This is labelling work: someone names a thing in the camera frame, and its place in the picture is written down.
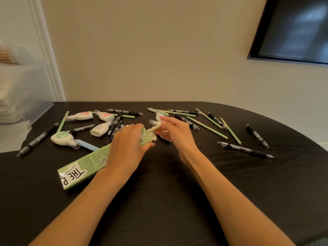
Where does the person's right forearm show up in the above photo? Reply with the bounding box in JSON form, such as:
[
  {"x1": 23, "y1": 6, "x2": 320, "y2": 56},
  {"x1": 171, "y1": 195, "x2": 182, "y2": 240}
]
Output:
[{"x1": 179, "y1": 148, "x2": 297, "y2": 246}]

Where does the person's right hand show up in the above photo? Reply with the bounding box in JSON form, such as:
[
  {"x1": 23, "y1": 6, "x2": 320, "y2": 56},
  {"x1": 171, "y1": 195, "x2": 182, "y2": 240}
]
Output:
[{"x1": 150, "y1": 115, "x2": 199, "y2": 164}]

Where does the cluster of pencils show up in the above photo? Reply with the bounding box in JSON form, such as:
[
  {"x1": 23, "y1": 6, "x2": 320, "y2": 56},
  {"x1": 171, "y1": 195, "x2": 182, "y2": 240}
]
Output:
[{"x1": 160, "y1": 108, "x2": 242, "y2": 145}]

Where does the white pink correction tape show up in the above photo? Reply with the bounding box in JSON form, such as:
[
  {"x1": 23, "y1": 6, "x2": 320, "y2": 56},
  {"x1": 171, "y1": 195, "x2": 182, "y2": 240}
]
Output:
[
  {"x1": 93, "y1": 110, "x2": 115, "y2": 122},
  {"x1": 65, "y1": 111, "x2": 94, "y2": 122}
]

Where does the person's left hand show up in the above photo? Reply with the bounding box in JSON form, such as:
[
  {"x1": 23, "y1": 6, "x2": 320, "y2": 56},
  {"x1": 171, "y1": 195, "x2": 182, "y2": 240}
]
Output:
[{"x1": 105, "y1": 123, "x2": 156, "y2": 175}]

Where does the person's left forearm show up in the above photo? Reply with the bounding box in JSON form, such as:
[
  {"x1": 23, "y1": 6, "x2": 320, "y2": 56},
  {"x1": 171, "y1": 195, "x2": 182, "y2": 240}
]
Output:
[{"x1": 28, "y1": 166, "x2": 139, "y2": 246}]

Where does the bundle of wooden pencils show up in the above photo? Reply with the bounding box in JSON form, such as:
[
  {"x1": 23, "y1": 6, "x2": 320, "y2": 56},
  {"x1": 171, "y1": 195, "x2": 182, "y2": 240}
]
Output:
[{"x1": 0, "y1": 48, "x2": 20, "y2": 66}]

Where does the green pencil box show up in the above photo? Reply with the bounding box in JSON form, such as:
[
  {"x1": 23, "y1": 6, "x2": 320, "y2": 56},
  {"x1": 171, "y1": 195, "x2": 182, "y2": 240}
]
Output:
[{"x1": 57, "y1": 126, "x2": 157, "y2": 190}]

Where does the clear plastic storage bin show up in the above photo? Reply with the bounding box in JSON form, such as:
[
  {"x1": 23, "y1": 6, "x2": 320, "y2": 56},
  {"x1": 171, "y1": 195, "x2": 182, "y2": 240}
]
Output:
[{"x1": 0, "y1": 46, "x2": 55, "y2": 125}]

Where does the white printed correction tape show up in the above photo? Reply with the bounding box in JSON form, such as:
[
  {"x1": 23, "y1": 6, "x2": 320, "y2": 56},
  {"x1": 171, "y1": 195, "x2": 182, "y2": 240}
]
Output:
[{"x1": 90, "y1": 120, "x2": 114, "y2": 137}]

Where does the black wall television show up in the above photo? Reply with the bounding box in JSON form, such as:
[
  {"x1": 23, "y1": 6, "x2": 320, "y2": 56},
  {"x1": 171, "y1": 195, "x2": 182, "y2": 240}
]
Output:
[{"x1": 248, "y1": 0, "x2": 328, "y2": 66}]

